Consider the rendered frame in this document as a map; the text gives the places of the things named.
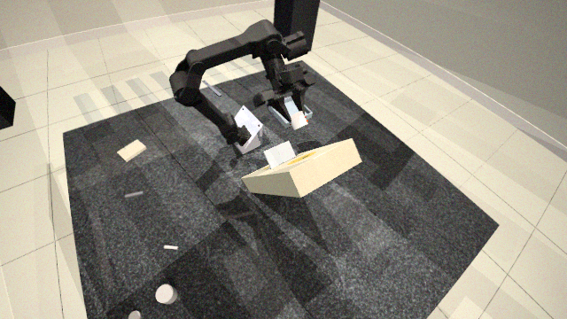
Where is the beige rectangular panel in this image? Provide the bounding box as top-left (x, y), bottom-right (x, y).
top-left (241, 138), bottom-right (361, 198)

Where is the white cylinder with two slots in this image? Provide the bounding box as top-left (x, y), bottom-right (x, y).
top-left (290, 111), bottom-right (308, 130)

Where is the beige short cylinder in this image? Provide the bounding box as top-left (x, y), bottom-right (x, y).
top-left (156, 284), bottom-right (178, 304)

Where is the cream flat rectangular block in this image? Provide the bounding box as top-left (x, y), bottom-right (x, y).
top-left (117, 140), bottom-right (147, 162)

